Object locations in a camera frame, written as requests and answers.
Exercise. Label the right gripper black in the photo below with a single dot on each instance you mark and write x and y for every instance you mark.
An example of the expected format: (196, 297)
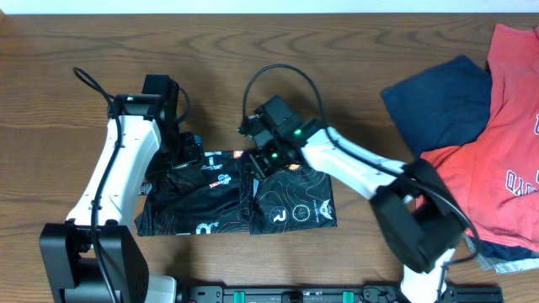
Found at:
(262, 167)

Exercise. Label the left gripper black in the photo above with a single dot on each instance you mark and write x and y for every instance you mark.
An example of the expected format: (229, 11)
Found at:
(188, 151)

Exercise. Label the black orange-patterned jersey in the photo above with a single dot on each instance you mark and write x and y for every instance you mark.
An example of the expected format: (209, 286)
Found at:
(217, 195)

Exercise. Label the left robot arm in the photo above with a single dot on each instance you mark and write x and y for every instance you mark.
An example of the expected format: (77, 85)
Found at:
(92, 256)

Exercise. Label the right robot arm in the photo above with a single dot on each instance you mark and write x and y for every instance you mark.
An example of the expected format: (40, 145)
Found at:
(415, 211)

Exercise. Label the red t-shirt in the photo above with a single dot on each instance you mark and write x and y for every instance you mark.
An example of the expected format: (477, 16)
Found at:
(494, 179)

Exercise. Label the grey white garment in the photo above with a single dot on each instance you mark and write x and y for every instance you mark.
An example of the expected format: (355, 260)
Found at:
(502, 259)

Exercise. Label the navy blue garment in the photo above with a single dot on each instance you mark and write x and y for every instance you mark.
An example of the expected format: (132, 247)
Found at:
(445, 105)

